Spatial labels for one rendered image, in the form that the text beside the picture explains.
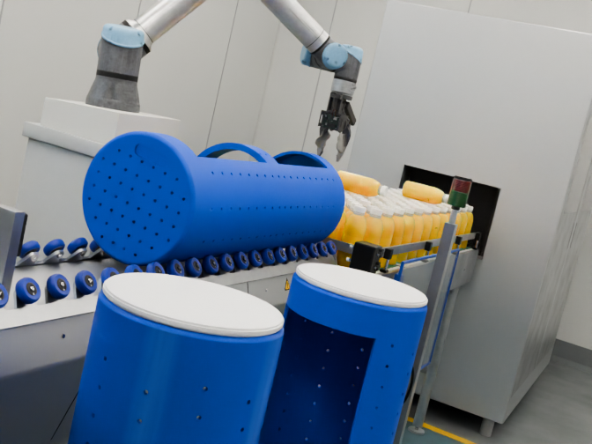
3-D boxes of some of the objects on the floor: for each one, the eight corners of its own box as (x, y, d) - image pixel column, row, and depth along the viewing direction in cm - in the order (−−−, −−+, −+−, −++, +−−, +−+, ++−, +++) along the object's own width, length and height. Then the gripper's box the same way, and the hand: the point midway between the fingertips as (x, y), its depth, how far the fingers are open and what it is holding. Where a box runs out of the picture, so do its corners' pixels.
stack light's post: (366, 523, 298) (444, 221, 284) (370, 520, 302) (447, 221, 288) (377, 528, 296) (455, 225, 283) (381, 524, 300) (458, 225, 286)
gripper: (318, 88, 267) (302, 154, 270) (354, 96, 263) (338, 163, 265) (328, 92, 275) (313, 155, 278) (363, 99, 270) (347, 164, 273)
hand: (329, 156), depth 274 cm, fingers open, 6 cm apart
